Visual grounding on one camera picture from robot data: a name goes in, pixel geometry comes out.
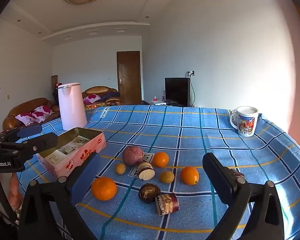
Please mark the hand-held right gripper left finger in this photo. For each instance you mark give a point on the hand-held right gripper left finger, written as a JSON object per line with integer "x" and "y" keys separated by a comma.
{"x": 87, "y": 177}

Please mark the brown leather sofa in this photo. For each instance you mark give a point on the brown leather sofa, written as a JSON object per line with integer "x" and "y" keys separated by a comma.
{"x": 17, "y": 108}

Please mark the pink tin box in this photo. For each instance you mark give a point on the pink tin box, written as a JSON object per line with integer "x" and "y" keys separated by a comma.
{"x": 87, "y": 152}

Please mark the printed paper leaflet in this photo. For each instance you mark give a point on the printed paper leaflet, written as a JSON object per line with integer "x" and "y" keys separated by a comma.
{"x": 65, "y": 150}

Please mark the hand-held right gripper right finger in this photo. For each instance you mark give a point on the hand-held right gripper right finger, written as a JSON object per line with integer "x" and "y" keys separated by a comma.
{"x": 216, "y": 175}

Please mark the white electric kettle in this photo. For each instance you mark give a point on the white electric kettle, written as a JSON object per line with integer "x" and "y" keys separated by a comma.
{"x": 72, "y": 107}

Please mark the large orange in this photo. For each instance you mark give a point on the large orange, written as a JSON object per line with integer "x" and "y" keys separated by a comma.
{"x": 104, "y": 188}

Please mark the brown leather armchair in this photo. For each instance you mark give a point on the brown leather armchair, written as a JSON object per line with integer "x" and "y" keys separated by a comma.
{"x": 100, "y": 90}

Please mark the black television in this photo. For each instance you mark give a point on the black television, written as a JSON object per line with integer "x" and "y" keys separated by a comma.
{"x": 177, "y": 91}

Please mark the blue checked tablecloth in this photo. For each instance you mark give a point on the blue checked tablecloth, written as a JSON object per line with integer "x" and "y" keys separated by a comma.
{"x": 190, "y": 135}

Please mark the white pink floral cushion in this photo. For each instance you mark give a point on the white pink floral cushion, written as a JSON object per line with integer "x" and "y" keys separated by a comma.
{"x": 42, "y": 111}
{"x": 91, "y": 99}
{"x": 26, "y": 118}

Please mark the white wall socket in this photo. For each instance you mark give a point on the white wall socket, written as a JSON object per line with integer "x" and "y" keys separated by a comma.
{"x": 190, "y": 73}

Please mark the white printed mug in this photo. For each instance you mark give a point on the white printed mug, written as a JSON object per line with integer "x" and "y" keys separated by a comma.
{"x": 245, "y": 122}

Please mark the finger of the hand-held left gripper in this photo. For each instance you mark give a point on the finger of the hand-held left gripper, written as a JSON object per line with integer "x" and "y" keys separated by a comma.
{"x": 40, "y": 142}
{"x": 27, "y": 130}

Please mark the person's left hand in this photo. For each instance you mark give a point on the person's left hand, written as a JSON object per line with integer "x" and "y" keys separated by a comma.
{"x": 17, "y": 190}

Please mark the purple sugarcane piece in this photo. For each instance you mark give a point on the purple sugarcane piece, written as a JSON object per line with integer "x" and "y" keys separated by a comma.
{"x": 145, "y": 171}
{"x": 168, "y": 203}

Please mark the small orange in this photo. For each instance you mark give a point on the small orange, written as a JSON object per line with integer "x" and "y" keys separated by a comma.
{"x": 160, "y": 159}

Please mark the brown wooden door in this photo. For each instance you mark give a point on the brown wooden door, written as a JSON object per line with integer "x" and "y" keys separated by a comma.
{"x": 128, "y": 77}

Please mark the purple sweet potato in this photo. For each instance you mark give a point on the purple sweet potato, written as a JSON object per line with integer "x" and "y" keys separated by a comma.
{"x": 132, "y": 155}

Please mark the tall patterned vase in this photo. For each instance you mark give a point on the tall patterned vase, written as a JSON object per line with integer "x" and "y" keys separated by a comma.
{"x": 54, "y": 87}

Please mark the white box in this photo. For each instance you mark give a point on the white box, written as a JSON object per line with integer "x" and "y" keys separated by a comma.
{"x": 158, "y": 102}

